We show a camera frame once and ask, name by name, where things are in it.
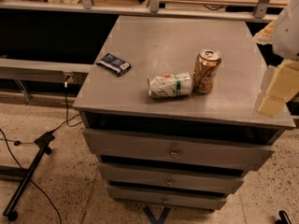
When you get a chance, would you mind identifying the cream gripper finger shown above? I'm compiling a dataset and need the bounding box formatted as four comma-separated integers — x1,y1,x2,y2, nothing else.
257,60,299,117

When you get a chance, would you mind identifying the white green 7up can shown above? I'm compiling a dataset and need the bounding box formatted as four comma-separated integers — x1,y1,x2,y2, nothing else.
148,72,192,99

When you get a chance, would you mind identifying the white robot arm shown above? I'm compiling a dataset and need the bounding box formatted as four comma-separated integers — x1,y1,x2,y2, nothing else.
253,0,299,117

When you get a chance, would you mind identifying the gold soda can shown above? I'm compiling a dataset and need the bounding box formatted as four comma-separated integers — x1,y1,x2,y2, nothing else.
192,49,221,94

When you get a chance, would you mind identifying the grey drawer cabinet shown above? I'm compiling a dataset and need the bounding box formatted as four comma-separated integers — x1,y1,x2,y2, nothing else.
74,16,294,199

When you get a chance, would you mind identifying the top grey drawer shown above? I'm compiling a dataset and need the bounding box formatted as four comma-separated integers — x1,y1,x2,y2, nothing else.
83,128,274,171

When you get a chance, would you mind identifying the grey drawer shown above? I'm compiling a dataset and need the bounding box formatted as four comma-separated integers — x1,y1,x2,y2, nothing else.
107,185,226,210
83,128,274,171
98,162,244,194

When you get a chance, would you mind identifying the dark blue snack packet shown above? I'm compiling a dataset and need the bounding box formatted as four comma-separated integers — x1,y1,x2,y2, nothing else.
95,53,132,76

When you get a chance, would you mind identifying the middle grey drawer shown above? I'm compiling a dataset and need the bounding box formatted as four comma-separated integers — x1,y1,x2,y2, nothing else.
98,162,244,194

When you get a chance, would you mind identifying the bottom grey drawer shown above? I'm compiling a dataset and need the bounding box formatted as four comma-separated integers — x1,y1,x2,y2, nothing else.
107,185,226,210

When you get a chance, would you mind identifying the grey bench beam left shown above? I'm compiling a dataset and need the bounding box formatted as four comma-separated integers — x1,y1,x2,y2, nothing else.
0,59,93,84

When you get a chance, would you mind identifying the grey metal shelf rail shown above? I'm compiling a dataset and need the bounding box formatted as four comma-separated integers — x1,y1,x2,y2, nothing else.
0,0,291,22

